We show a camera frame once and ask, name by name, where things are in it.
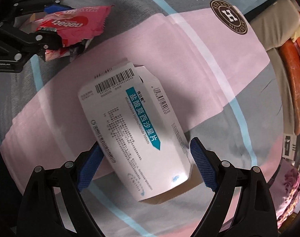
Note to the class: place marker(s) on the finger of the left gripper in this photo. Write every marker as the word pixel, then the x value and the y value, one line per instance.
pixel 33 6
pixel 15 41

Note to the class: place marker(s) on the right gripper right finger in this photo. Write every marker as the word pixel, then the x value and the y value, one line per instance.
pixel 255 212

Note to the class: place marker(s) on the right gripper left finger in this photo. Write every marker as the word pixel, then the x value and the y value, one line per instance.
pixel 40 213

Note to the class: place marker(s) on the pink nabati wafer wrapper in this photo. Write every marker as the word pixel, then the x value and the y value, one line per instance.
pixel 76 27

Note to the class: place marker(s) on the white medicine box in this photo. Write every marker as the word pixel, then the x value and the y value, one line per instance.
pixel 138 132

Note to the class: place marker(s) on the floral pink bed blanket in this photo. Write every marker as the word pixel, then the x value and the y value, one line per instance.
pixel 285 190

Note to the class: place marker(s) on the plaid tablecloth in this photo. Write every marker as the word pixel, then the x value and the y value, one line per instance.
pixel 221 85

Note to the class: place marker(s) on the beige armchair orange cushion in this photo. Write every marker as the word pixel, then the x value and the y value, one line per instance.
pixel 274 28

